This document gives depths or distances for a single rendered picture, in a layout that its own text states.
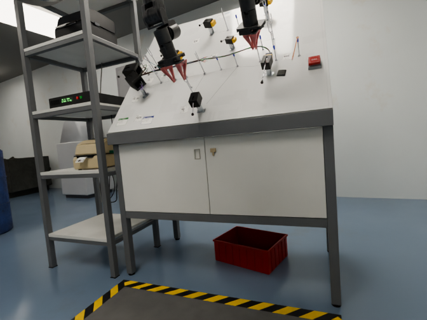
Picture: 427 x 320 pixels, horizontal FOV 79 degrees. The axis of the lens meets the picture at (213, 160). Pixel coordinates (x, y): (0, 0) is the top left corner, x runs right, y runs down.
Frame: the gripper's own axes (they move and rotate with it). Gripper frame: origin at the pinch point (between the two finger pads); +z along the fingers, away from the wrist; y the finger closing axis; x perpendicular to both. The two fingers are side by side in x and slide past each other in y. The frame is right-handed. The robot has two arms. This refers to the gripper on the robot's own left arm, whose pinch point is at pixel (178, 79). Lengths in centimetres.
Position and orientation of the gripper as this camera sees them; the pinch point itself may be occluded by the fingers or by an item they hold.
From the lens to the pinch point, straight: 114.6
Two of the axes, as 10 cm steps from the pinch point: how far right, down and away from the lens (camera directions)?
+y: -8.8, 0.3, 4.8
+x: -3.8, 5.8, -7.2
